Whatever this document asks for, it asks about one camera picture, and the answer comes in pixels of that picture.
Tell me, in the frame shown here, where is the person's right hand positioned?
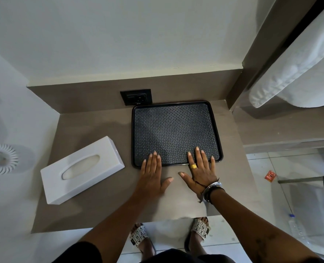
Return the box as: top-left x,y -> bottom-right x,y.
178,146 -> 219,194

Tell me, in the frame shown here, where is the person's left hand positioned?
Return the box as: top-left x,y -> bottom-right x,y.
141,151 -> 174,197

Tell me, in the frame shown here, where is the person's right forearm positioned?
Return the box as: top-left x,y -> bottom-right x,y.
207,187 -> 323,263

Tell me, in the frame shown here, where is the person's left forearm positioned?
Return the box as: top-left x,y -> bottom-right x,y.
78,190 -> 164,263

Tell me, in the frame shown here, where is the silver bangle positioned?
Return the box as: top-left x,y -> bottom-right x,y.
202,182 -> 223,202

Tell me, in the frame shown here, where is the black patterned tray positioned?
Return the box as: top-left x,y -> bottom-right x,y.
131,100 -> 224,169

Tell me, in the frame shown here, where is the person's right patterned sandal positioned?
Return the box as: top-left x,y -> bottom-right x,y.
184,218 -> 211,253

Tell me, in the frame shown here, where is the person's patterned sandal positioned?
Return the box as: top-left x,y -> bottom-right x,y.
184,218 -> 211,253
130,223 -> 157,256

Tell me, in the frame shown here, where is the person's left patterned sandal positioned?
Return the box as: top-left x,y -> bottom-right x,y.
130,223 -> 157,256

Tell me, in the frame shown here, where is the white tissue box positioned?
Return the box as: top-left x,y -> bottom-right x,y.
40,136 -> 125,205

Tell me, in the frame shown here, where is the clear plastic bottle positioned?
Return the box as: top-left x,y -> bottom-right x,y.
288,214 -> 308,245

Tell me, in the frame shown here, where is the person's black clothing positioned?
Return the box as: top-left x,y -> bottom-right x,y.
52,241 -> 235,263

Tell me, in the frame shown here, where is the white towel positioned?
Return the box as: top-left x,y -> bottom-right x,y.
249,0 -> 324,108

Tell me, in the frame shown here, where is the black thread bracelet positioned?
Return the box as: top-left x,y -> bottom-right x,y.
193,177 -> 226,205

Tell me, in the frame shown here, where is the black wall socket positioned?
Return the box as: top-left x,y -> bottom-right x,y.
120,89 -> 152,106

